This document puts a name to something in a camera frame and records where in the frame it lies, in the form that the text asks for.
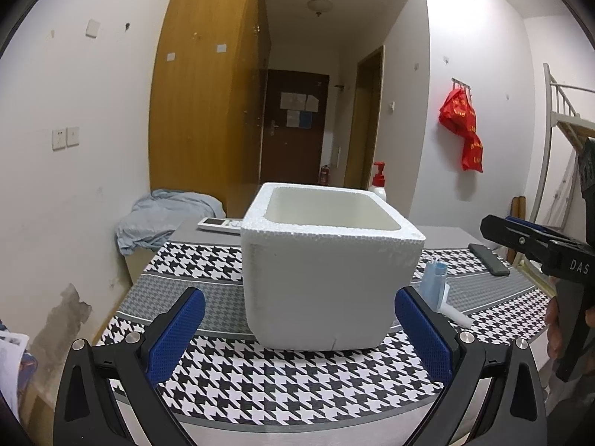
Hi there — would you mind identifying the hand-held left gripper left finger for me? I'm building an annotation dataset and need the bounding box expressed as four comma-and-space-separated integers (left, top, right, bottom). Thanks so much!
53, 287, 206, 446

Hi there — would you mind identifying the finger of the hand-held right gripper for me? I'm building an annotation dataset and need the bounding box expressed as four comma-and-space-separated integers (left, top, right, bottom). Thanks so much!
480, 214, 550, 266
505, 216, 561, 239

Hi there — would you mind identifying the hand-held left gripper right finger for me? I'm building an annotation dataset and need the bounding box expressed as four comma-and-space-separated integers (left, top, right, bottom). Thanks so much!
394, 285, 548, 446

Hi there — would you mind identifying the white foam box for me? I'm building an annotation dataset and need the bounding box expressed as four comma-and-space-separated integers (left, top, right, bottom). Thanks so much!
240, 182, 426, 353

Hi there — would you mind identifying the person's right hand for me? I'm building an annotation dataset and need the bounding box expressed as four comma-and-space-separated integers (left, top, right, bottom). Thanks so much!
545, 295, 566, 361

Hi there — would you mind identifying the black smartphone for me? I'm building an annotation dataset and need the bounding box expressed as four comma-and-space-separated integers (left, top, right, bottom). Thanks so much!
467, 243, 511, 276

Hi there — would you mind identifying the blue face mask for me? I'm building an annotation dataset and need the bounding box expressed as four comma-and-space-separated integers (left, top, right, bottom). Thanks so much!
421, 260, 450, 310

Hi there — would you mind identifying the houndstooth tablecloth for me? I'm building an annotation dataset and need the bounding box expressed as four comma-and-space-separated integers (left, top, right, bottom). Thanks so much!
93, 240, 559, 428

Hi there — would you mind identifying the light blue crumpled cloth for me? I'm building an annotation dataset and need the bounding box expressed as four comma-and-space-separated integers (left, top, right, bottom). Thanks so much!
115, 189, 226, 256

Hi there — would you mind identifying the white remote control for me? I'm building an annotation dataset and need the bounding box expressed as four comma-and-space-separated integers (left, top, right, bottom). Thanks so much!
197, 217, 243, 234

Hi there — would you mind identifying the red hanging bag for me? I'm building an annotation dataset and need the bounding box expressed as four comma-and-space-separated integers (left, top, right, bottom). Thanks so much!
439, 87, 484, 174

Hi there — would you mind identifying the white pump bottle red cap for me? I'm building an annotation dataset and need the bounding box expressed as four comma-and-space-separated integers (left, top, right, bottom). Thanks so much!
369, 162, 388, 202

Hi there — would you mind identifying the printed paper stack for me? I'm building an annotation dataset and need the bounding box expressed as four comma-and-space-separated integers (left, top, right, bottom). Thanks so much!
0, 329, 31, 423

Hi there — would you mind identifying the wooden wardrobe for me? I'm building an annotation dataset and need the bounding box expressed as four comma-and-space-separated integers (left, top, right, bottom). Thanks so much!
149, 0, 271, 217

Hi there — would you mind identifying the brown entrance door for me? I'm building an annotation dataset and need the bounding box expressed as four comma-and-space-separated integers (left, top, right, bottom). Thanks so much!
259, 69, 330, 185

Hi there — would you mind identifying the white metal bunk bed frame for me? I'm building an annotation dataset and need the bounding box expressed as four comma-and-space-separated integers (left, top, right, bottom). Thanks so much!
530, 62, 595, 242

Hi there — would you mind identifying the wooden side door frame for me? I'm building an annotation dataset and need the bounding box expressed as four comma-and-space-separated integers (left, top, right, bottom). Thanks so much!
344, 45, 386, 191

